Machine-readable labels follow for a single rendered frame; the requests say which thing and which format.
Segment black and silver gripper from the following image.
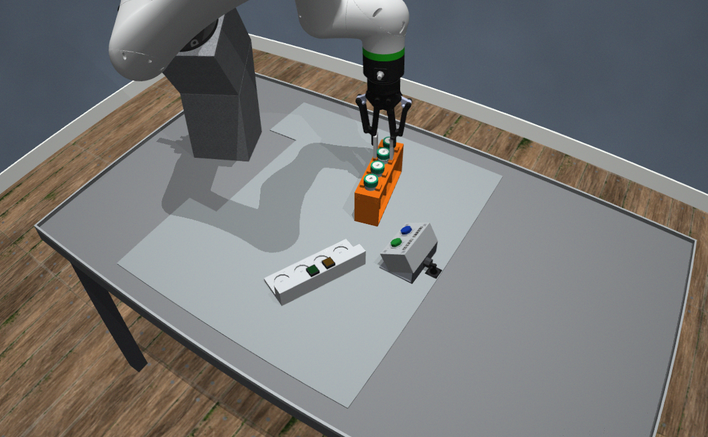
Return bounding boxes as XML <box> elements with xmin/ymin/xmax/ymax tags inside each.
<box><xmin>355</xmin><ymin>79</ymin><xmax>412</xmax><ymax>160</ymax></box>

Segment orange tube rack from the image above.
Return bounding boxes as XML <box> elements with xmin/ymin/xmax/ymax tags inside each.
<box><xmin>355</xmin><ymin>143</ymin><xmax>404</xmax><ymax>226</ymax></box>

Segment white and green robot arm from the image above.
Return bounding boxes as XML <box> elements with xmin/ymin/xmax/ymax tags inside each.
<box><xmin>109</xmin><ymin>0</ymin><xmax>409</xmax><ymax>83</ymax></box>

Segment light grey bench mat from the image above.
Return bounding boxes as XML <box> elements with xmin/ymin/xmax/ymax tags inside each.
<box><xmin>117</xmin><ymin>103</ymin><xmax>503</xmax><ymax>408</ymax></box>

